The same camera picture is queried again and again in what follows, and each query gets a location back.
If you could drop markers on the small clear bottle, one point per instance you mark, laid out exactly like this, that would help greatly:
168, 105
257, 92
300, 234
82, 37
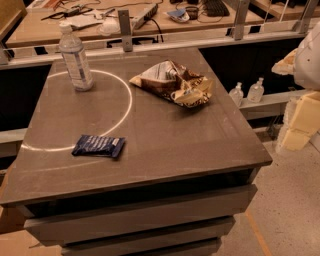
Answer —
256, 91
237, 94

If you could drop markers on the grey drawer cabinet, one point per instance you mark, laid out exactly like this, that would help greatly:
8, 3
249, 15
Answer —
174, 189

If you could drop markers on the brown crumpled chip bag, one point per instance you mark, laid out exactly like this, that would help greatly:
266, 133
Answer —
176, 83

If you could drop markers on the grey power strip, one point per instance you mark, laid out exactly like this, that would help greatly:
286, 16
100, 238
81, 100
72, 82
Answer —
145, 15

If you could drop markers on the metal bracket post left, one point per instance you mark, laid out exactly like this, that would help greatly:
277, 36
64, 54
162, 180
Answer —
125, 29

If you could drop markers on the metal bracket post right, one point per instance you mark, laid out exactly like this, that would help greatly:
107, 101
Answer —
241, 9

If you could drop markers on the metal bracket post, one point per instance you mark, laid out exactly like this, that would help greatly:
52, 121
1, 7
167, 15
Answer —
125, 29
241, 9

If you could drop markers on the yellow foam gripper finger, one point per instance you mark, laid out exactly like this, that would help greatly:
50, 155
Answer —
300, 122
286, 65

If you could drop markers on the clear plastic water bottle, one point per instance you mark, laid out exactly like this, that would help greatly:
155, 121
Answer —
73, 53

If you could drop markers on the black keyboard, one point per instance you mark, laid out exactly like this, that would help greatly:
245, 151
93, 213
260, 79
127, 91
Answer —
215, 8

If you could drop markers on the blue rxbar blueberry wrapper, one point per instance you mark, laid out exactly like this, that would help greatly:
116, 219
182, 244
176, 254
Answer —
98, 146

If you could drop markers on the black tape roll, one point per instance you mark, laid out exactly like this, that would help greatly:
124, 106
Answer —
192, 11

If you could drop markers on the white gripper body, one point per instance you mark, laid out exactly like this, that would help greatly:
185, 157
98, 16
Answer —
309, 65

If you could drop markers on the small clear bottle right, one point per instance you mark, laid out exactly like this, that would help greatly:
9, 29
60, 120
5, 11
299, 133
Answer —
256, 91

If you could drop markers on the small clear bottle left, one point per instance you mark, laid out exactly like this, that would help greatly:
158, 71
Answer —
237, 94

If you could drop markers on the white round cup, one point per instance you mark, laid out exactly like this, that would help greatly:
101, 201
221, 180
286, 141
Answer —
109, 26

